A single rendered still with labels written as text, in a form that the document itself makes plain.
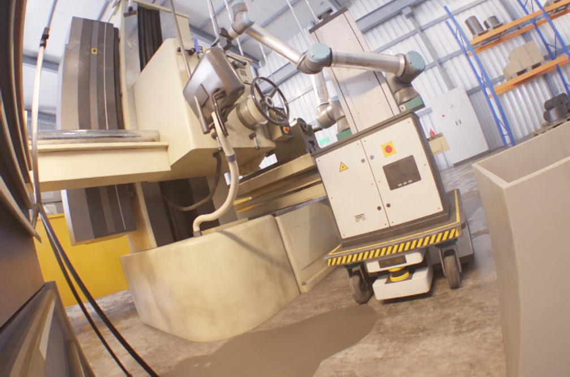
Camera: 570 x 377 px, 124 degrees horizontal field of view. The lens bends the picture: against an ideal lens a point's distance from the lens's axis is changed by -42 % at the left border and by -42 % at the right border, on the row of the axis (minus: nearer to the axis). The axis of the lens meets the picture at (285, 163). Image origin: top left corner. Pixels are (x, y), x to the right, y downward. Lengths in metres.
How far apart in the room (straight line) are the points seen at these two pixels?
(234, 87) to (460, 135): 7.56
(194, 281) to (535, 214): 1.44
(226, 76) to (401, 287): 1.14
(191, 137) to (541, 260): 1.48
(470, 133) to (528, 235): 7.88
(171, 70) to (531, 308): 1.82
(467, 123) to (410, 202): 7.06
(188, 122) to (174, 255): 0.74
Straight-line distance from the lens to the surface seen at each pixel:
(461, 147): 8.16
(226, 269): 1.48
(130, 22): 2.82
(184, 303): 1.59
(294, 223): 1.95
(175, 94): 1.66
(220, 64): 1.03
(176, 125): 1.62
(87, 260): 3.56
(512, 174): 0.75
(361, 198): 1.29
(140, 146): 1.61
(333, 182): 1.33
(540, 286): 0.38
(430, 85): 8.96
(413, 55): 1.70
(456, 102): 8.26
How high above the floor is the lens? 0.62
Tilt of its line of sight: 9 degrees up
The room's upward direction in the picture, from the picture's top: 18 degrees counter-clockwise
